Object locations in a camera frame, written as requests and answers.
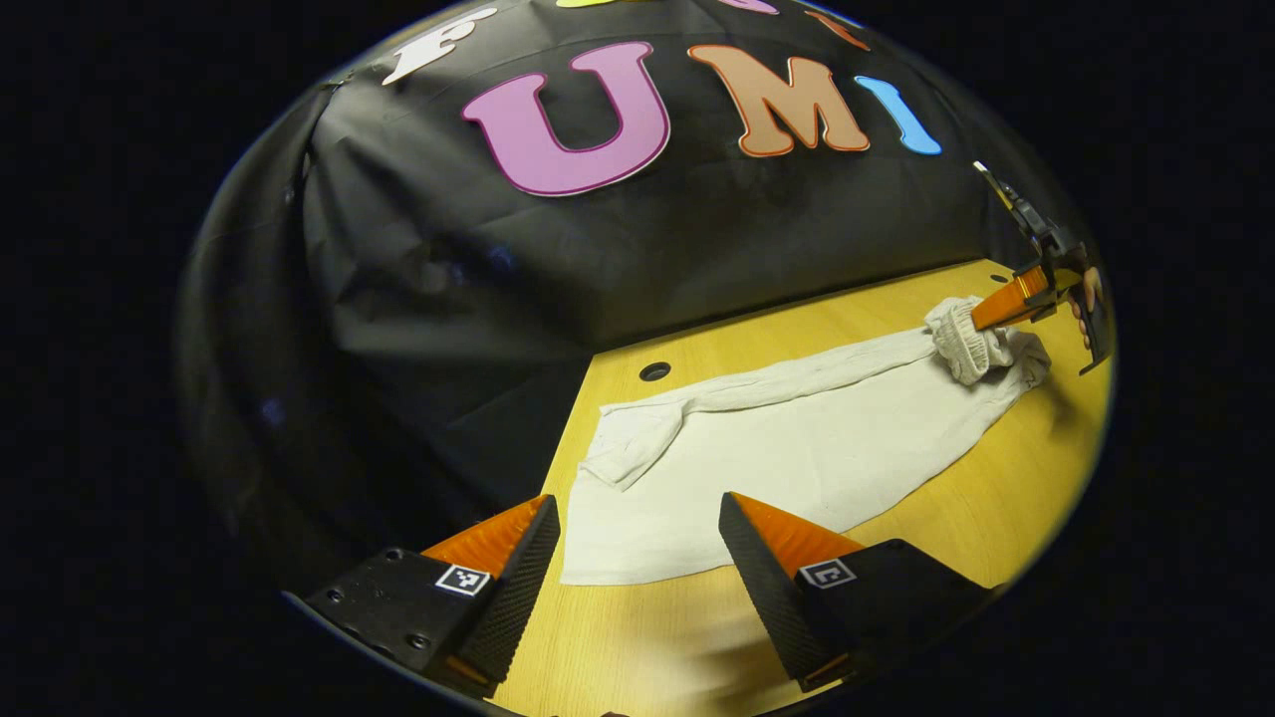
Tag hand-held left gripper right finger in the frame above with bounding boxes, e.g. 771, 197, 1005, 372
718, 491, 998, 694

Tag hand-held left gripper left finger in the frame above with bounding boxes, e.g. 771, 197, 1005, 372
299, 495, 562, 699

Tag white jeans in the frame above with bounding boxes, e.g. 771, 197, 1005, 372
561, 295, 1054, 587

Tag black backdrop cloth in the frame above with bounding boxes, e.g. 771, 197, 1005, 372
179, 0, 1052, 598

